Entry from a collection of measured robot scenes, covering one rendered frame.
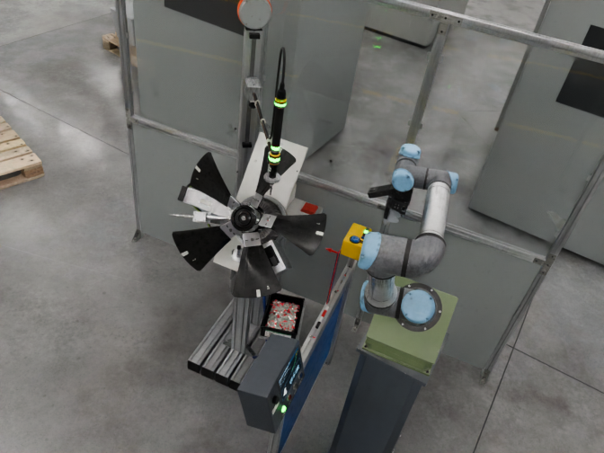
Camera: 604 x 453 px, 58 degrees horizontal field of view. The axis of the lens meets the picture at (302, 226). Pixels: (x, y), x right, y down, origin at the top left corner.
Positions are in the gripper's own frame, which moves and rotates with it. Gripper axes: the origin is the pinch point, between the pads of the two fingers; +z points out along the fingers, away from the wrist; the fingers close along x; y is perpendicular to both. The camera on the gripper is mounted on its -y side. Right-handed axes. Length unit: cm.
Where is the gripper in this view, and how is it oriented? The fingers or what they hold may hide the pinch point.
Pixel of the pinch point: (384, 220)
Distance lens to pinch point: 220.9
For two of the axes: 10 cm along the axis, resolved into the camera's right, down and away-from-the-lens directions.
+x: 3.8, -5.7, 7.3
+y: 9.2, 3.3, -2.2
